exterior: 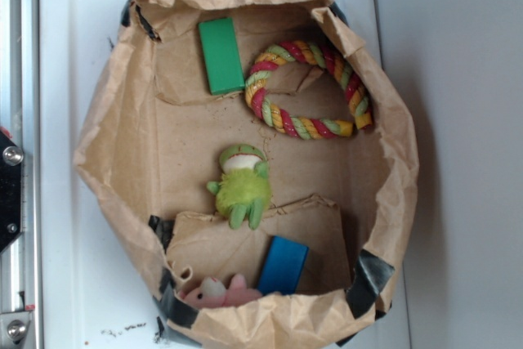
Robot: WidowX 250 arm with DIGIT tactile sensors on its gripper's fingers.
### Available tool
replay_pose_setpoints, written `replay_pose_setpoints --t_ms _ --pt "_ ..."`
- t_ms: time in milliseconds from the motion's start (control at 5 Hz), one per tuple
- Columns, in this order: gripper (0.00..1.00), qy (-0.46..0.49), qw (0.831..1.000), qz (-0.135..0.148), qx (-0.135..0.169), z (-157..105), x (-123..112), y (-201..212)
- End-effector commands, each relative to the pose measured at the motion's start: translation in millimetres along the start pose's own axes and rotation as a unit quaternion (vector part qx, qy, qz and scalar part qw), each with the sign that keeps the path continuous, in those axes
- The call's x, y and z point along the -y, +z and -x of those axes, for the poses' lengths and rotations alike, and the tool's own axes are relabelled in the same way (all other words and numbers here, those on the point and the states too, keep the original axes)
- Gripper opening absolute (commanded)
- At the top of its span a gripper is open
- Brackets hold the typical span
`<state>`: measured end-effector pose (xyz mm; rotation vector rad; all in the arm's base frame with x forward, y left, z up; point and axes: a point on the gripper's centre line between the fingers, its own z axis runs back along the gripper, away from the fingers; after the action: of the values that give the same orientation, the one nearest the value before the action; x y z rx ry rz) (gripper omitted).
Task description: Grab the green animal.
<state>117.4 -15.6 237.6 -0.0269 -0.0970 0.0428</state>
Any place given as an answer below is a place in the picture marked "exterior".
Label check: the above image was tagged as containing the green plush animal toy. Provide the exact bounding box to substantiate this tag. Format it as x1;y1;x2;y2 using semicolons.
206;144;272;230

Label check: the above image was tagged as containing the pink plush animal toy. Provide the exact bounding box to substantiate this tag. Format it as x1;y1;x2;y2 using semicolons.
179;274;262;309

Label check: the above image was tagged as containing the green rectangular block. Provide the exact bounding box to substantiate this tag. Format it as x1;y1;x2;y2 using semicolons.
198;18;245;96

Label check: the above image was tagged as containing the brown paper bag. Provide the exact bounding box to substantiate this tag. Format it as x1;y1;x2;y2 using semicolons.
74;0;419;348

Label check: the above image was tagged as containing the blue rectangular block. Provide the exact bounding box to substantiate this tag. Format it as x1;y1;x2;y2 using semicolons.
257;236;309;295

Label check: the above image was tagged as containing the white plastic tray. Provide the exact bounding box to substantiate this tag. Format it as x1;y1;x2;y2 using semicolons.
39;0;411;348

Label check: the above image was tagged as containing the multicolour rope ring toy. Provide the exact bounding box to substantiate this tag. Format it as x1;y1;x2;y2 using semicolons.
244;40;373;140

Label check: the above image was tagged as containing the black mounting bracket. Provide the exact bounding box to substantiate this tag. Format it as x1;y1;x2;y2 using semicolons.
0;128;24;253

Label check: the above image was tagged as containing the aluminium frame rail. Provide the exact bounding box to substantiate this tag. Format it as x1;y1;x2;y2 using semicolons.
1;0;44;348

